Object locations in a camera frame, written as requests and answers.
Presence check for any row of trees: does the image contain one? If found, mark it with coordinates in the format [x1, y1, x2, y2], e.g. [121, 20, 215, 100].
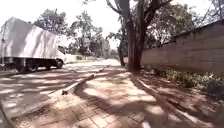
[33, 8, 121, 61]

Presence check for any grey stone kerb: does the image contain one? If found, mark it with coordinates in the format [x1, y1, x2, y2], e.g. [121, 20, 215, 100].
[60, 64, 112, 96]

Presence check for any large dark tree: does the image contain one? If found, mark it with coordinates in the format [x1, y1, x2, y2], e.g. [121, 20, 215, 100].
[105, 0, 174, 75]

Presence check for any strip of low plants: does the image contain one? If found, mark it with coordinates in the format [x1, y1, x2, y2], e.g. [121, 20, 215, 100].
[141, 65, 224, 99]

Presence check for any slender tree trunk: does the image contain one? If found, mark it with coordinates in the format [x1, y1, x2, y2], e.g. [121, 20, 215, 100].
[116, 31, 127, 67]

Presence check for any long brick wall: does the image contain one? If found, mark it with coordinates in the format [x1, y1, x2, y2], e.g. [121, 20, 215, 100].
[123, 19, 224, 75]

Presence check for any white box truck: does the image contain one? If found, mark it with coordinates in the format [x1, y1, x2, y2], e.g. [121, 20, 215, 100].
[0, 17, 69, 73]

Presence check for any bare dirt strip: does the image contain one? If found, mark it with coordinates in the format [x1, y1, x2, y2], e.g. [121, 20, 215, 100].
[131, 71, 224, 128]

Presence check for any grey asphalt road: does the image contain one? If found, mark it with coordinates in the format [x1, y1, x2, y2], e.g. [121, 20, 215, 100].
[0, 58, 122, 121]

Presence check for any red brick path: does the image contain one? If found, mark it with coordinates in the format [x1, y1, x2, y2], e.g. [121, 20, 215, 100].
[13, 68, 214, 128]

